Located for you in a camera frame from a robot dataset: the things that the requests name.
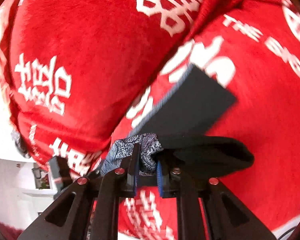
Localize black pants with grey waistband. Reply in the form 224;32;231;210
99;63;255;178

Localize red folded quilt white characters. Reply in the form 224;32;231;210
0;0;261;170

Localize red bedspread with white characters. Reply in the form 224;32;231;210
102;0;300;234

